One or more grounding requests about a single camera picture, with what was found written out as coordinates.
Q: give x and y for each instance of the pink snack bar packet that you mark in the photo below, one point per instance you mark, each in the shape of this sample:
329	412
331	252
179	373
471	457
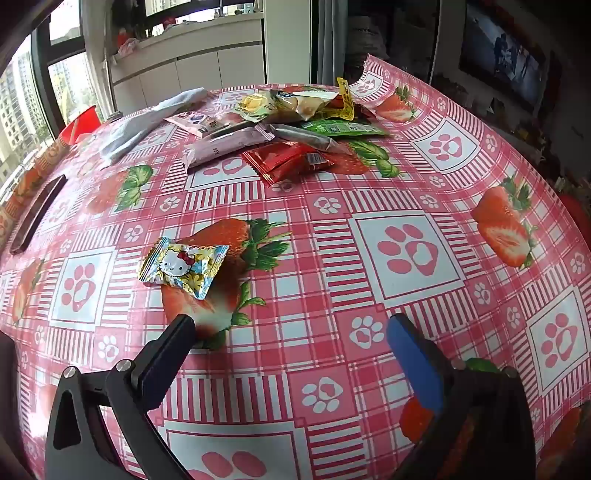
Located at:
221	145

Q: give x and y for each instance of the red snack packet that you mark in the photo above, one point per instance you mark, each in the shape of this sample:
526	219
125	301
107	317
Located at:
281	159

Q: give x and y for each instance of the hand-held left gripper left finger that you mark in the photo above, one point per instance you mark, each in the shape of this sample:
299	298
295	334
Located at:
157	369

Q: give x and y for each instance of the white cloth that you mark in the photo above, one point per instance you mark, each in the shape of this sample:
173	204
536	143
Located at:
138	124

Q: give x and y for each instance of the pale yellow snack packet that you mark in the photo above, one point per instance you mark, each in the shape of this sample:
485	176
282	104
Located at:
256	106

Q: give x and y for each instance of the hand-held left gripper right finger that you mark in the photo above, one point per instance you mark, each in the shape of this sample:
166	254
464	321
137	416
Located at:
413	364

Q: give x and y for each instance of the black phone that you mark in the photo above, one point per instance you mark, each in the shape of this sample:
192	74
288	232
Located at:
39	212

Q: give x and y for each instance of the beige snack packet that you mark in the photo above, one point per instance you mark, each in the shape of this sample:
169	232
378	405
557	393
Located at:
307	102

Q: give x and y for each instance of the white cabinet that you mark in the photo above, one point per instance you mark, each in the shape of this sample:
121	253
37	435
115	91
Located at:
194	64

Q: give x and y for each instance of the cat print candy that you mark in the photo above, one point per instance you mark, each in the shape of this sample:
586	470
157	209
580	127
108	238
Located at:
184	267

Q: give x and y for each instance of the grey curtain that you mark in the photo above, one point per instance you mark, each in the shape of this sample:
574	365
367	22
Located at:
328	41

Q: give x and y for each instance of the framed wall screen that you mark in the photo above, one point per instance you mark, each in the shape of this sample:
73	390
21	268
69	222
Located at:
503	55

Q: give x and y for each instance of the green snack packet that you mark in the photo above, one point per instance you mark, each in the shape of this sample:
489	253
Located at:
344	128

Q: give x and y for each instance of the strawberry print tablecloth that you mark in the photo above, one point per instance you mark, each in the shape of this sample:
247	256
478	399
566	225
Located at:
323	258

